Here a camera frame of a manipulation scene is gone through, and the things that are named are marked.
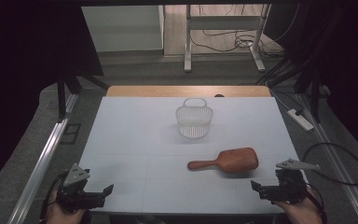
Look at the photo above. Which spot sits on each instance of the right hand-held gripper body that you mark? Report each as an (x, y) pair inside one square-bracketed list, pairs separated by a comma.
[(289, 183)]

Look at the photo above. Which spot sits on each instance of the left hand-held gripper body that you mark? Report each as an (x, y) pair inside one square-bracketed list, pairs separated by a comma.
[(74, 189)]

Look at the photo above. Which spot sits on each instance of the brown wooden hairbrush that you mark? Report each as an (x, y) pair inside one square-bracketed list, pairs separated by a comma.
[(233, 160)]

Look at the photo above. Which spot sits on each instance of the white plastic basket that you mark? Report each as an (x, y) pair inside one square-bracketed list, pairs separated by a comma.
[(194, 119)]

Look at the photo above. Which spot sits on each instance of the person's left hand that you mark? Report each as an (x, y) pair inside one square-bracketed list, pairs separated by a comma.
[(60, 214)]

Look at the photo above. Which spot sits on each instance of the person's right hand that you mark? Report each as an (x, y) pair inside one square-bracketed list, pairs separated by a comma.
[(298, 212)]

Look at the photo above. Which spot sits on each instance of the white table cover sheet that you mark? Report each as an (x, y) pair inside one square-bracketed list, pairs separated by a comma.
[(143, 146)]

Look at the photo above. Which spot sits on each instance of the dark floor grate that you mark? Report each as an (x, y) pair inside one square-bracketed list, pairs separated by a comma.
[(70, 133)]

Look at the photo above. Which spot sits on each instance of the white power strip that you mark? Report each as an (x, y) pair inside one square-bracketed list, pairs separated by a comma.
[(300, 119)]

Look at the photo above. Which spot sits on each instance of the black plug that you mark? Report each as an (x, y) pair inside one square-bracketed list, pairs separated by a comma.
[(299, 112)]

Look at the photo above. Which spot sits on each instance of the black metal stand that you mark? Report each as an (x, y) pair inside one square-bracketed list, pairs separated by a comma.
[(62, 93)]

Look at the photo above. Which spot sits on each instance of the black tripod stand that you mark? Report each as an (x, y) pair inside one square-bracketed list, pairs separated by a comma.
[(307, 77)]

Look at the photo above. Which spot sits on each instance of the dark curtain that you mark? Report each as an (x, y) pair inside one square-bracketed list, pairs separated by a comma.
[(351, 71), (28, 77)]

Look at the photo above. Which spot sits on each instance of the white cabinet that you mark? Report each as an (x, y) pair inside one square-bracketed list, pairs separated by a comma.
[(122, 28)]

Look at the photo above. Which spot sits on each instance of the silver metal rail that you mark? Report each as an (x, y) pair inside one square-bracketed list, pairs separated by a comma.
[(332, 152), (38, 172)]

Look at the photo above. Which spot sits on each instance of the white metal desk frame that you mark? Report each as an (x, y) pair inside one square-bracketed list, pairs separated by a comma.
[(223, 23)]

